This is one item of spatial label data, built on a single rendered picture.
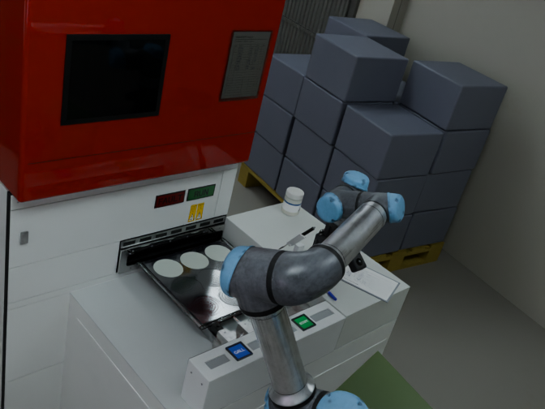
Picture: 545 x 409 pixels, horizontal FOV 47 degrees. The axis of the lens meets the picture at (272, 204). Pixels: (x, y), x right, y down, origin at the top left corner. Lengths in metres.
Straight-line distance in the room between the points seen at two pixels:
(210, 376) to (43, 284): 0.64
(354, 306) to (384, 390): 0.41
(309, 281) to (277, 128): 3.07
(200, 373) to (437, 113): 2.56
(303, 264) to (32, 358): 1.20
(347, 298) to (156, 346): 0.63
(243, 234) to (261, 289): 1.00
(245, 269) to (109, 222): 0.80
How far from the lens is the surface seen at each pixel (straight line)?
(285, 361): 1.49
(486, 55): 4.43
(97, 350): 2.06
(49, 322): 2.18
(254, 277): 1.32
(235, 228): 2.33
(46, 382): 2.37
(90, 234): 2.03
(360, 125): 3.68
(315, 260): 1.30
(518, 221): 4.33
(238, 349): 1.80
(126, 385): 1.96
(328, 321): 2.00
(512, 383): 3.79
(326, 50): 3.92
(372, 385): 1.79
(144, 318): 2.06
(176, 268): 2.16
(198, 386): 1.75
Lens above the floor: 2.16
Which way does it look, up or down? 28 degrees down
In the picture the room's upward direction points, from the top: 15 degrees clockwise
